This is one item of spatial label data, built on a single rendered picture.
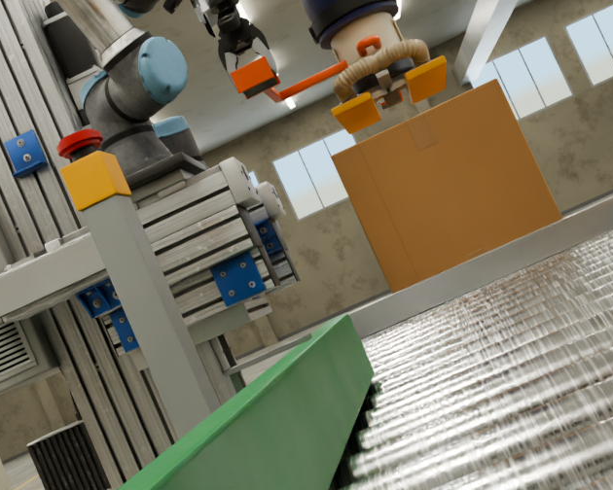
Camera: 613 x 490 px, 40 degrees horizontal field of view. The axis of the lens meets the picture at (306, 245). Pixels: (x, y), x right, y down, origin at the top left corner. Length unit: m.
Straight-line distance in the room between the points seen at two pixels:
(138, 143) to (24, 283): 0.36
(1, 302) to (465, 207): 0.97
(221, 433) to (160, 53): 1.33
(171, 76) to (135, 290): 0.56
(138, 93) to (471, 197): 0.74
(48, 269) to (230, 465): 1.27
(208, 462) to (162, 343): 0.87
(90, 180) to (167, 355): 0.28
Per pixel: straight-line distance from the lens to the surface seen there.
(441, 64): 2.01
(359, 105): 2.02
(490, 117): 1.89
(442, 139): 1.88
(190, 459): 0.36
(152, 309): 1.25
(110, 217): 1.27
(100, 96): 1.78
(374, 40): 2.05
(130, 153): 1.74
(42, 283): 1.66
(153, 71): 1.66
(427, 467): 0.57
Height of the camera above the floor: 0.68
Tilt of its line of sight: 3 degrees up
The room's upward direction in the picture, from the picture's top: 24 degrees counter-clockwise
